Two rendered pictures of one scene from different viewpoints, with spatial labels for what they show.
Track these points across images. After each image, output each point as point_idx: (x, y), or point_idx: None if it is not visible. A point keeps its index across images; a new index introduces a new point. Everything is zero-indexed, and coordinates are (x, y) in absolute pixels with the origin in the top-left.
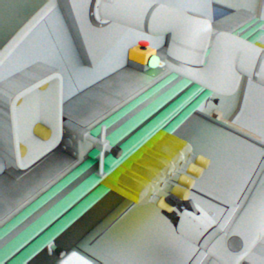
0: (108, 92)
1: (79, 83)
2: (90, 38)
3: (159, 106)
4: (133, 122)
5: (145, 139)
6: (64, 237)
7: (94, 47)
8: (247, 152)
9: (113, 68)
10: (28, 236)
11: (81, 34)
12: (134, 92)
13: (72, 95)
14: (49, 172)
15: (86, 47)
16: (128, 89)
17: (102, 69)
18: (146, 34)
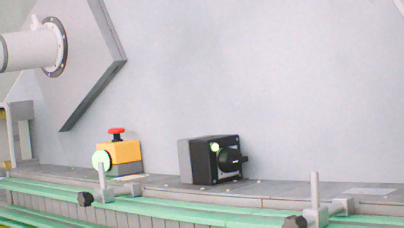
0: (59, 170)
1: (68, 153)
2: (45, 89)
3: (22, 188)
4: (6, 183)
5: (19, 225)
6: None
7: (52, 103)
8: None
9: None
10: None
11: (36, 79)
12: (51, 175)
13: (63, 163)
14: (2, 198)
15: (45, 99)
16: (58, 173)
17: (91, 153)
18: (153, 128)
